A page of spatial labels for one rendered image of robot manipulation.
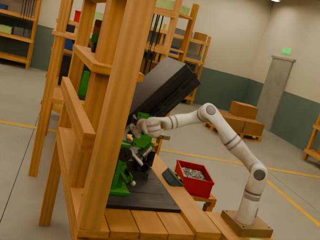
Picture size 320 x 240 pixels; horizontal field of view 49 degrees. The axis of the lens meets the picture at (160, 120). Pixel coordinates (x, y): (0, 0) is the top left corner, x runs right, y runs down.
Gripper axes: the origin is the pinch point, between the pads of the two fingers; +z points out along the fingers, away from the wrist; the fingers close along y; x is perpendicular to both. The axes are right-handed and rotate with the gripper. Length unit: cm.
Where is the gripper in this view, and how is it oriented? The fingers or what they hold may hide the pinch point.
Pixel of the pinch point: (135, 124)
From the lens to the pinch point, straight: 207.3
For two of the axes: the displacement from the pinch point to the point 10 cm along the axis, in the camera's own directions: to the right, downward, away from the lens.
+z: -3.7, -0.4, 9.3
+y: -5.1, -8.3, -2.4
